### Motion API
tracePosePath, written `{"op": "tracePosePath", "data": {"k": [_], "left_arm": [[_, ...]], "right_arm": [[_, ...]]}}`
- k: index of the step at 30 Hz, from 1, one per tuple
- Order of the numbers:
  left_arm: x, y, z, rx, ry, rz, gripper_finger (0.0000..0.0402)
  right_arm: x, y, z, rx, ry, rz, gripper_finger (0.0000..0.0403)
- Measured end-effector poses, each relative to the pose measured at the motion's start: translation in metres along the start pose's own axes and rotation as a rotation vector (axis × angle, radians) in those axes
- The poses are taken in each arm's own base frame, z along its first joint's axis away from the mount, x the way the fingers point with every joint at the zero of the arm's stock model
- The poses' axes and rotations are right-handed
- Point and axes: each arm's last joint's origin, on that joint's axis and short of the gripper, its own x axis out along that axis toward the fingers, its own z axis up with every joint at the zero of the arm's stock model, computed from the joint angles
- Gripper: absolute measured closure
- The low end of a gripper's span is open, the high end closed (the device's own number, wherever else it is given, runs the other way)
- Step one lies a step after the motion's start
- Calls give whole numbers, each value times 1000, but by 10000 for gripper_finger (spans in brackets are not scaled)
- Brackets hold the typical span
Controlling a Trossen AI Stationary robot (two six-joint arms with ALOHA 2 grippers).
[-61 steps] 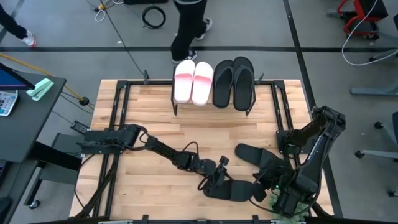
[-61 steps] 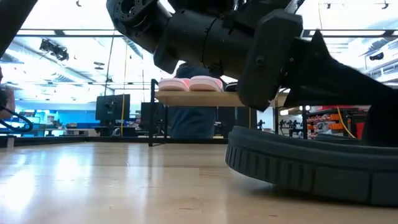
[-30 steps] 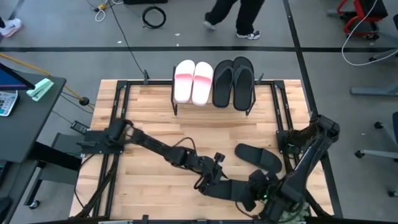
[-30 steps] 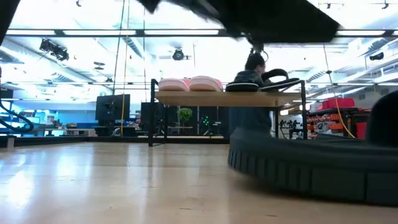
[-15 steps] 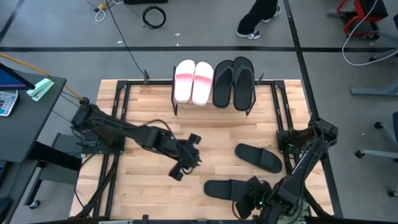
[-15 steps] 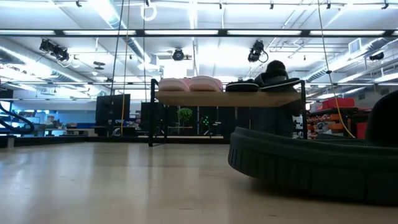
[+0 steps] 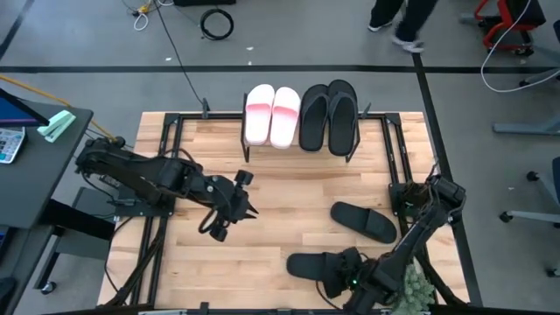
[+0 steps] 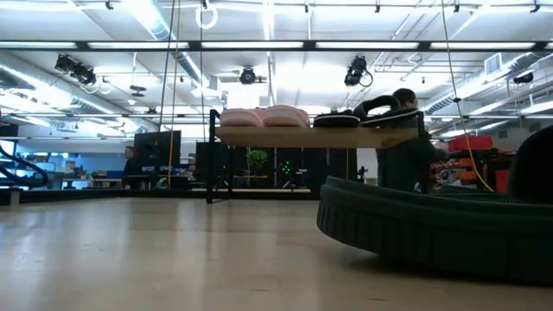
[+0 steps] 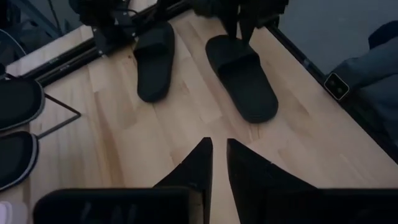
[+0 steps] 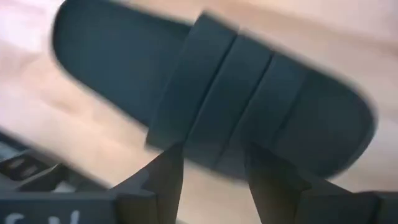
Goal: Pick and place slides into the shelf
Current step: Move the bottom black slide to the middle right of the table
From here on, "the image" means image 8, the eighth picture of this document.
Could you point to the black slide sandal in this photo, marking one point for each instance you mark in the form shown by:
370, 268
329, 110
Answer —
410, 229

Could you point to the wooden shelf with black frame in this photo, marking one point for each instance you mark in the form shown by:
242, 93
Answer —
311, 137

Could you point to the person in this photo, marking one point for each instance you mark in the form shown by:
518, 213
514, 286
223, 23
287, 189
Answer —
129, 166
402, 168

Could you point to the green potted plant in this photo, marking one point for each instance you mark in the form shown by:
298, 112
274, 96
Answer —
257, 159

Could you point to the dark monitor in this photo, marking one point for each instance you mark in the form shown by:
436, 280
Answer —
155, 149

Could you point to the silver ventilation duct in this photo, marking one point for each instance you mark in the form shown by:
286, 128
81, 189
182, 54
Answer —
160, 30

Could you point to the black flip-flop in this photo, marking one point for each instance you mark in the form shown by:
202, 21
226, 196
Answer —
336, 121
389, 117

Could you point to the black metal table frame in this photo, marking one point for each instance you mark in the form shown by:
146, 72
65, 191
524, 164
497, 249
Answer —
129, 193

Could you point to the red storage bin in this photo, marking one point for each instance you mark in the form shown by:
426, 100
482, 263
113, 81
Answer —
471, 144

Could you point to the black ceiling-hung camera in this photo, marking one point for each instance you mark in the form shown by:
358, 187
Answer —
80, 71
247, 76
523, 78
356, 71

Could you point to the pink slide sandal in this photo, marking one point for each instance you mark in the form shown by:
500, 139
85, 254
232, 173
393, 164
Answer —
285, 117
242, 118

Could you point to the rack with orange bins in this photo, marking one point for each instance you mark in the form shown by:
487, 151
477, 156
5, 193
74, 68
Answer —
458, 173

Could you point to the black overhead light bar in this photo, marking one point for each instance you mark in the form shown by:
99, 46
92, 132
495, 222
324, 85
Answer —
194, 46

